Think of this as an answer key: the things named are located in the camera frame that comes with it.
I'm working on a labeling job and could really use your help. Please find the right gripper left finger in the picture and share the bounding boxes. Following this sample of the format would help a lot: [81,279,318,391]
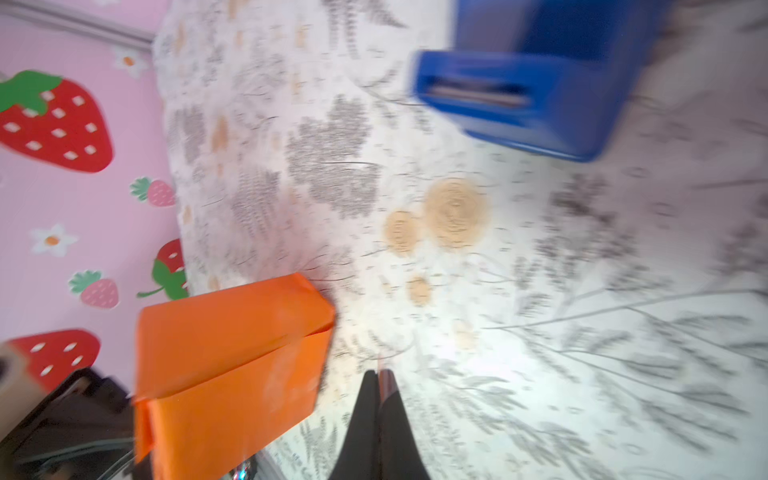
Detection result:
[329,370,380,480]

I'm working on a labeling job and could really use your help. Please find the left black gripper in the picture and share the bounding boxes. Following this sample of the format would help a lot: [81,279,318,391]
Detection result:
[1,368,136,479]

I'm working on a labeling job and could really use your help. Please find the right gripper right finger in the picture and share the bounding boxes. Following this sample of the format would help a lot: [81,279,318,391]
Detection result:
[378,369,430,480]

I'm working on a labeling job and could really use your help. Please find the orange yellow wrapping paper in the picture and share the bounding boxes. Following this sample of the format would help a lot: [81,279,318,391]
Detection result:
[133,273,335,479]

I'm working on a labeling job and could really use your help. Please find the blue tape dispenser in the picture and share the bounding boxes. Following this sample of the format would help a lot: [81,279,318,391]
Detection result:
[413,1,672,163]

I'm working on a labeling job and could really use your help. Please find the left aluminium corner post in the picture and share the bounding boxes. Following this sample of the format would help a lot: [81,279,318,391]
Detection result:
[1,0,155,52]

